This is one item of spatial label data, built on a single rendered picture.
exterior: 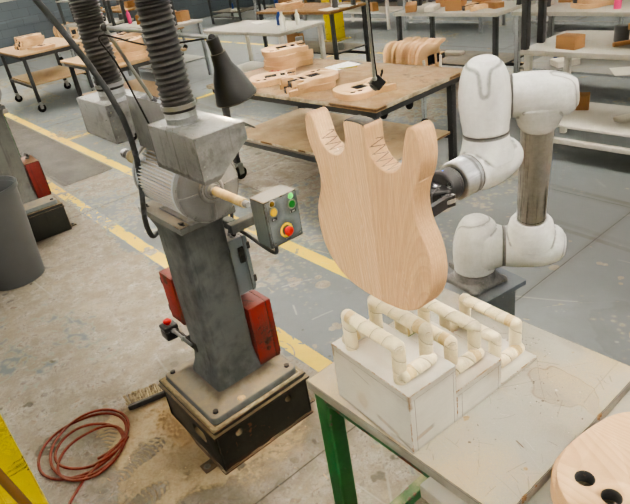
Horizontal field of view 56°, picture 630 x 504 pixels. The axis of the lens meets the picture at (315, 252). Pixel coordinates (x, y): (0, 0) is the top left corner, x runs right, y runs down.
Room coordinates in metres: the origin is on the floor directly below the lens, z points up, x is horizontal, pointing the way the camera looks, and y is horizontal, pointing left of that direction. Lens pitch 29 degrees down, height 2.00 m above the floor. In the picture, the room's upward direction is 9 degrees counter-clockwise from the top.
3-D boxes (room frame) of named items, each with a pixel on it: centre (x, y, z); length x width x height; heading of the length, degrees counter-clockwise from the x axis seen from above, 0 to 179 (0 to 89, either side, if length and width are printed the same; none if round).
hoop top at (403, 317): (1.10, -0.17, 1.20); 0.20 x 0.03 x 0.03; 32
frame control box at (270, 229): (2.16, 0.19, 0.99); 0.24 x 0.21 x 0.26; 36
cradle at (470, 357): (1.09, -0.32, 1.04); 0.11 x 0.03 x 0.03; 123
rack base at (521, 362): (1.25, -0.40, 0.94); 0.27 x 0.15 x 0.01; 33
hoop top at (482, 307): (1.28, -0.44, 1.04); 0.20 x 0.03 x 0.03; 32
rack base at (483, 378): (1.17, -0.27, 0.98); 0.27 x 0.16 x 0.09; 33
